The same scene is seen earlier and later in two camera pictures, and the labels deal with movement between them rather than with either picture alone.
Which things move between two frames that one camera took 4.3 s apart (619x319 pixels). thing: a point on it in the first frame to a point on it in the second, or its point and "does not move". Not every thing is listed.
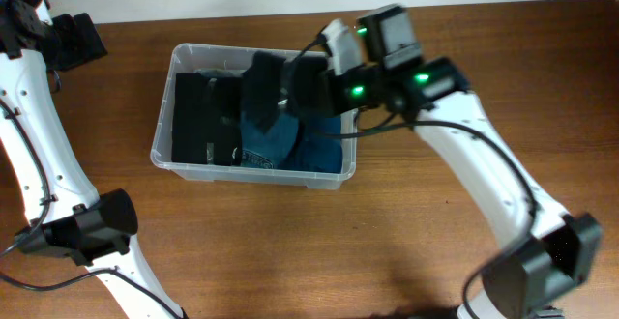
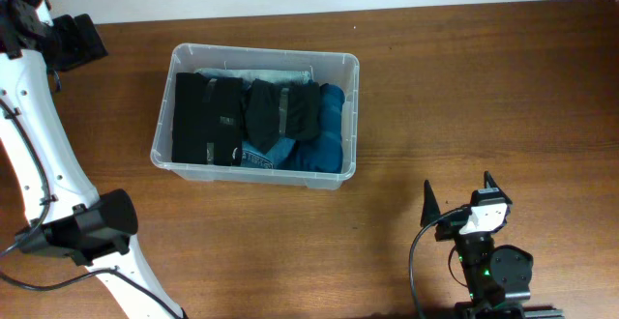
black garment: [207, 110] does not move
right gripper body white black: [361, 87] to [452, 228]
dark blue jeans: [267, 151] does not move
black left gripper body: [73, 43] does not move
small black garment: [261, 87] to [263, 108]
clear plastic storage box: [190, 56] does not move
